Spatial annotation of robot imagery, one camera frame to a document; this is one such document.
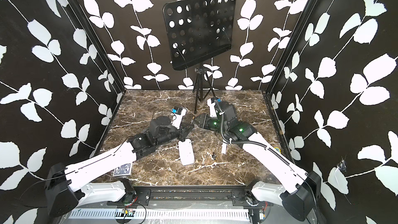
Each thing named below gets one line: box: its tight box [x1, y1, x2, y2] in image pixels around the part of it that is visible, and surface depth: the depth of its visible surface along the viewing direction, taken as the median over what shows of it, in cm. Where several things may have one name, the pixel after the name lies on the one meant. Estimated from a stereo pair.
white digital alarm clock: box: [178, 138, 195, 166], surface depth 87 cm
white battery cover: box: [221, 142, 227, 155], surface depth 93 cm
